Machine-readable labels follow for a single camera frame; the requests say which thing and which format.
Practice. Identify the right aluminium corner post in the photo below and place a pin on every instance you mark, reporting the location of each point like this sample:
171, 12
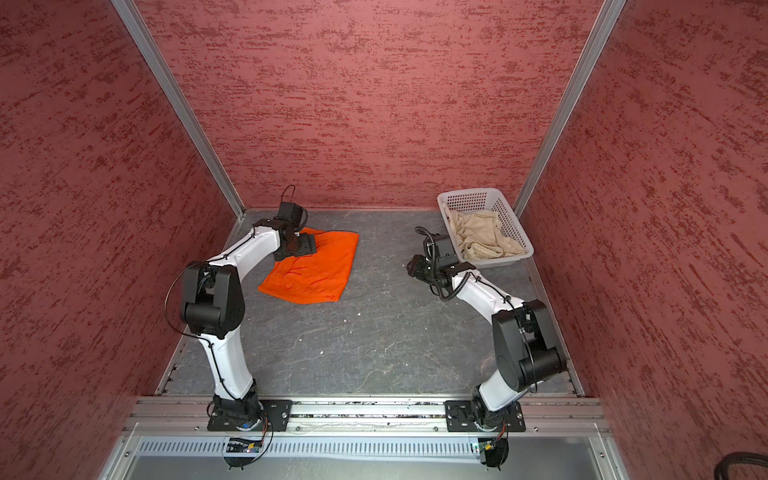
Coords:
601, 30

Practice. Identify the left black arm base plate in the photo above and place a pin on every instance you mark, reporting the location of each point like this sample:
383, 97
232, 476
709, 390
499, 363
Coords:
268, 415

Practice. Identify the white slotted cable duct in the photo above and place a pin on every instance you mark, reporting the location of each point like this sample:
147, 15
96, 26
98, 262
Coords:
453, 448

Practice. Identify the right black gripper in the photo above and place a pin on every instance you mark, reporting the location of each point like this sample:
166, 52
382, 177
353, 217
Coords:
417, 263

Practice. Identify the left aluminium corner post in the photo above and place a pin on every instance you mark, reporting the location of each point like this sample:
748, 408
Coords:
137, 28

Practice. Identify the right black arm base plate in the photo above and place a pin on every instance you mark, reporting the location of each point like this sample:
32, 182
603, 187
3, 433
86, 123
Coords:
473, 416

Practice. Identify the white plastic laundry basket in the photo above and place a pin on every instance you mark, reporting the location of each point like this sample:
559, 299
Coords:
477, 199

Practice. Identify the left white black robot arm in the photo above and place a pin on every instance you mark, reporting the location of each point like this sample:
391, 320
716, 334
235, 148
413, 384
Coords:
213, 308

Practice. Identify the aluminium front rail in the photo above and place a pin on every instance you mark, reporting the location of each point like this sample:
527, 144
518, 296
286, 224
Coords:
415, 415

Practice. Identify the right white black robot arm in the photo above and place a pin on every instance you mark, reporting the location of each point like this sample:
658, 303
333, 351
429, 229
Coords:
527, 347

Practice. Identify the small circuit board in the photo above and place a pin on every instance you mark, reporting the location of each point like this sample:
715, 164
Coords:
243, 446
485, 446

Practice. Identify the aluminium corner post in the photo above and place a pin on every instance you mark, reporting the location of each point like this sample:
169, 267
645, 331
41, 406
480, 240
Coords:
601, 30
137, 28

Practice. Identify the beige shorts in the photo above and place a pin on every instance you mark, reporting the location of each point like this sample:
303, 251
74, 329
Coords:
479, 236

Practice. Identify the right small circuit board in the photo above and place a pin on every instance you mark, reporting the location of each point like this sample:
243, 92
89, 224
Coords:
485, 446

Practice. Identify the left small circuit board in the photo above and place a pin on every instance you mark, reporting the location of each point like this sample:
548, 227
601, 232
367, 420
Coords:
243, 446

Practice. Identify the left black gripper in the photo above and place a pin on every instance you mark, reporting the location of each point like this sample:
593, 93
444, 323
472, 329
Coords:
307, 247

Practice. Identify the orange shorts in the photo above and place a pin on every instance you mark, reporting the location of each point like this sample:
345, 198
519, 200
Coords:
318, 278

